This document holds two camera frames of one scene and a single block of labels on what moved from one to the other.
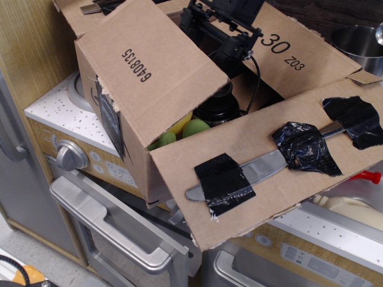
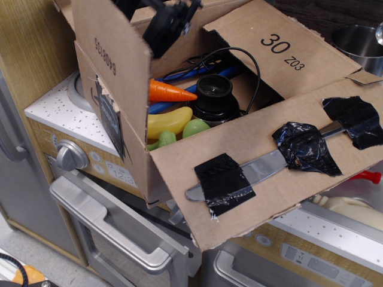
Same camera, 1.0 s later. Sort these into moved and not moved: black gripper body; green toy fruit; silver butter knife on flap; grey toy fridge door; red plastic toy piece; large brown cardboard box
Moved: black gripper body; large brown cardboard box
Not moved: grey toy fridge door; red plastic toy piece; green toy fruit; silver butter knife on flap
